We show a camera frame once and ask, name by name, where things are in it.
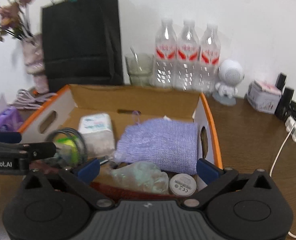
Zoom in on black braided cable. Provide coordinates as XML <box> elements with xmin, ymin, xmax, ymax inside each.
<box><xmin>45</xmin><ymin>127</ymin><xmax>89</xmax><ymax>168</ymax></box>

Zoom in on black rectangular gadget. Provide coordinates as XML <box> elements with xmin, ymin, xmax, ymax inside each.
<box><xmin>282</xmin><ymin>87</ymin><xmax>295</xmax><ymax>120</ymax></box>
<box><xmin>275</xmin><ymin>73</ymin><xmax>288</xmax><ymax>115</ymax></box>

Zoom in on white charging cable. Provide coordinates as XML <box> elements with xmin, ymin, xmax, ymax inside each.
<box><xmin>269</xmin><ymin>106</ymin><xmax>296</xmax><ymax>178</ymax></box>

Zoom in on white round disc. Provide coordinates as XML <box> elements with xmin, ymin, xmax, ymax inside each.
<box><xmin>168</xmin><ymin>173</ymin><xmax>197</xmax><ymax>195</ymax></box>

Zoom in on green tissue packet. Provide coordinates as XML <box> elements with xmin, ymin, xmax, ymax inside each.
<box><xmin>55</xmin><ymin>136</ymin><xmax>79</xmax><ymax>165</ymax></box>

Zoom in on clear cotton swab container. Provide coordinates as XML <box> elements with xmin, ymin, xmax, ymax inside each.
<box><xmin>78</xmin><ymin>113</ymin><xmax>116</xmax><ymax>158</ymax></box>

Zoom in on white astronaut speaker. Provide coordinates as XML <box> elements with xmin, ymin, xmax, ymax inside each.
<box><xmin>212</xmin><ymin>59</ymin><xmax>245</xmax><ymax>105</ymax></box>

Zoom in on red cardboard box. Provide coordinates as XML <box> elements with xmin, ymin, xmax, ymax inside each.
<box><xmin>18</xmin><ymin>84</ymin><xmax>223</xmax><ymax>200</ymax></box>

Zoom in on dried pink flowers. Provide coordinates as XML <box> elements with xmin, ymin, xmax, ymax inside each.
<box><xmin>0</xmin><ymin>0</ymin><xmax>36</xmax><ymax>44</ymax></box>

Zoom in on black paper bag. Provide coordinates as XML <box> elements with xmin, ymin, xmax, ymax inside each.
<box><xmin>41</xmin><ymin>0</ymin><xmax>125</xmax><ymax>93</ymax></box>

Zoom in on glass cup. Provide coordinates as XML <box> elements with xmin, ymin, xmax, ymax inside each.
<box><xmin>125</xmin><ymin>46</ymin><xmax>153</xmax><ymax>87</ymax></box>

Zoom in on grey tin box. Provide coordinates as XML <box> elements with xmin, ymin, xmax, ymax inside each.
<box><xmin>245</xmin><ymin>79</ymin><xmax>282</xmax><ymax>113</ymax></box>

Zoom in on clear plastic bag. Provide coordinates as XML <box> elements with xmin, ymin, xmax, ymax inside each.
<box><xmin>110</xmin><ymin>161</ymin><xmax>170</xmax><ymax>195</ymax></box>

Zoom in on purple burlap pouch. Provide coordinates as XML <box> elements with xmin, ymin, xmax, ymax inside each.
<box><xmin>114</xmin><ymin>117</ymin><xmax>198</xmax><ymax>176</ymax></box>

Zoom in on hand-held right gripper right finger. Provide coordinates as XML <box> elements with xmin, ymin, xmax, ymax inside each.
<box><xmin>182</xmin><ymin>159</ymin><xmax>276</xmax><ymax>209</ymax></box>

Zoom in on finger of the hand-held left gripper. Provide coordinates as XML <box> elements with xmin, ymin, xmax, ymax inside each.
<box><xmin>0</xmin><ymin>132</ymin><xmax>22</xmax><ymax>143</ymax></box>
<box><xmin>0</xmin><ymin>142</ymin><xmax>57</xmax><ymax>160</ymax></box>

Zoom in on purple tissue pack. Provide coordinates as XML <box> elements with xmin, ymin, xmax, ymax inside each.
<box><xmin>0</xmin><ymin>94</ymin><xmax>23</xmax><ymax>132</ymax></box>

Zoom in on clear water bottle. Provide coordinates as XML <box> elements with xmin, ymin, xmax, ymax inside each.
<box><xmin>152</xmin><ymin>18</ymin><xmax>178</xmax><ymax>89</ymax></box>
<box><xmin>199</xmin><ymin>24</ymin><xmax>221</xmax><ymax>94</ymax></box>
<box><xmin>176</xmin><ymin>19</ymin><xmax>201</xmax><ymax>90</ymax></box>

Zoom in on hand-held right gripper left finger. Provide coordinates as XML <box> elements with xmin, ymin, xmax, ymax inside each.
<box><xmin>23</xmin><ymin>159</ymin><xmax>113</xmax><ymax>209</ymax></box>

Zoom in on lilac coiled cable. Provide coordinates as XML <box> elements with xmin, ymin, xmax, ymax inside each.
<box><xmin>10</xmin><ymin>89</ymin><xmax>57</xmax><ymax>109</ymax></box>

